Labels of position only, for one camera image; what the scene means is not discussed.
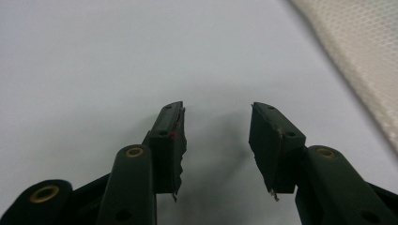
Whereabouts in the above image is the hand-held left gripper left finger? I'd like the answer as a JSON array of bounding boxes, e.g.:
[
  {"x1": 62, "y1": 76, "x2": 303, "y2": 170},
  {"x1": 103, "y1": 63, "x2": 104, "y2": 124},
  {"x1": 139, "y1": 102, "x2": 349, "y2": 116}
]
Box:
[{"x1": 142, "y1": 100, "x2": 188, "y2": 203}]

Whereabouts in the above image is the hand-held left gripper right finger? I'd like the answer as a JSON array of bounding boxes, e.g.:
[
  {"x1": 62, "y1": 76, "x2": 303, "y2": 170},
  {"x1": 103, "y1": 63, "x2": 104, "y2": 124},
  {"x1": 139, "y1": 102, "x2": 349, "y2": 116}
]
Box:
[{"x1": 248, "y1": 101, "x2": 307, "y2": 202}]

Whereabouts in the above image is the clear plastic zip bag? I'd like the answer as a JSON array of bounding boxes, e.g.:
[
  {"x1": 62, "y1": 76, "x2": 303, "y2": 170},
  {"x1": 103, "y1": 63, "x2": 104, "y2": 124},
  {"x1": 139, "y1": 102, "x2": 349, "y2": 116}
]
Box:
[{"x1": 287, "y1": 0, "x2": 398, "y2": 156}]

